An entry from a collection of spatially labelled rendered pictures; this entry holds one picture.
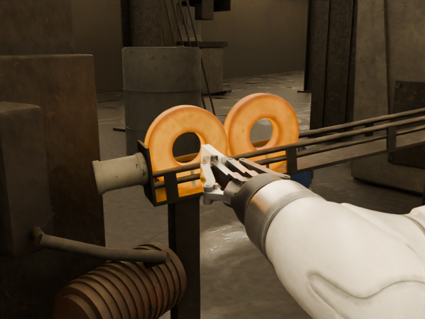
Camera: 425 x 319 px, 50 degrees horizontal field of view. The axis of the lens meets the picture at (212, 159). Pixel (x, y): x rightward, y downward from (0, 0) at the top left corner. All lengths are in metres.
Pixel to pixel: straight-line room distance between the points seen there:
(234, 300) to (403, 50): 1.84
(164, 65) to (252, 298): 1.91
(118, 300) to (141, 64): 2.60
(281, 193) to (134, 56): 2.82
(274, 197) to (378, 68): 2.51
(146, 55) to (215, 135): 2.39
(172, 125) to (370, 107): 2.32
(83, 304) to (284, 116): 0.49
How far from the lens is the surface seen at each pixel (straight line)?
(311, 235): 0.42
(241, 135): 0.86
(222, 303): 1.69
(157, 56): 3.18
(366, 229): 0.42
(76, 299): 0.74
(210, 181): 0.59
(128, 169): 0.80
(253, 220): 0.50
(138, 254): 0.76
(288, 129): 0.91
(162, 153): 0.81
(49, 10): 0.97
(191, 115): 0.82
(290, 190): 0.50
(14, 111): 0.73
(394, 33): 2.96
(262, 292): 1.77
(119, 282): 0.76
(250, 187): 0.54
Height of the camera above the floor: 0.89
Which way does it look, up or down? 14 degrees down
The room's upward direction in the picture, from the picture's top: straight up
